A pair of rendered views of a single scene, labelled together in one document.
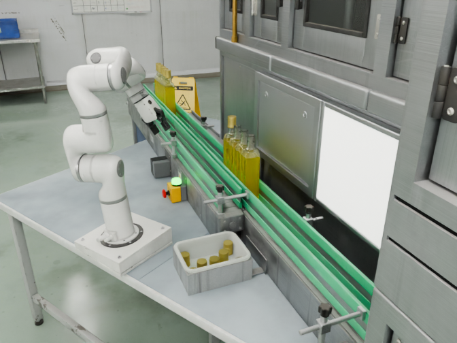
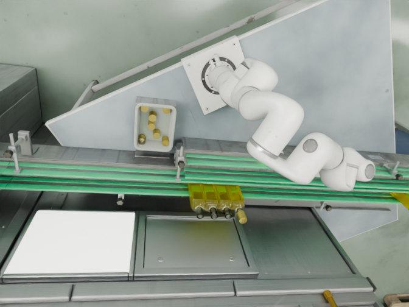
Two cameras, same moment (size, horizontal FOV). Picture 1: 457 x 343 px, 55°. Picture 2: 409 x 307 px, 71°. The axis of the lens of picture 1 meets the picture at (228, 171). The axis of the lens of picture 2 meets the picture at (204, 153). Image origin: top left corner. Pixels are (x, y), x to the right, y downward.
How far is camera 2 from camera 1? 1.17 m
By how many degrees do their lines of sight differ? 47
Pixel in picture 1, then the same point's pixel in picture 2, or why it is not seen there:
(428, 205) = not seen: outside the picture
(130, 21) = not seen: outside the picture
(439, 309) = not seen: outside the picture
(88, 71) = (272, 125)
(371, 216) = (66, 223)
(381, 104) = (51, 292)
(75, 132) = (254, 77)
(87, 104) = (245, 103)
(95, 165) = (233, 81)
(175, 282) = (155, 93)
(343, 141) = (101, 254)
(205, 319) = (110, 96)
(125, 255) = (188, 70)
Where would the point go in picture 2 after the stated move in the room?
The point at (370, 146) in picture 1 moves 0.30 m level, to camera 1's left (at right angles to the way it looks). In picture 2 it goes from (64, 261) to (96, 200)
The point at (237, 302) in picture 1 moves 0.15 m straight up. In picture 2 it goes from (117, 121) to (112, 136)
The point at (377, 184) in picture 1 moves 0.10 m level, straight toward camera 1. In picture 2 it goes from (59, 242) to (35, 228)
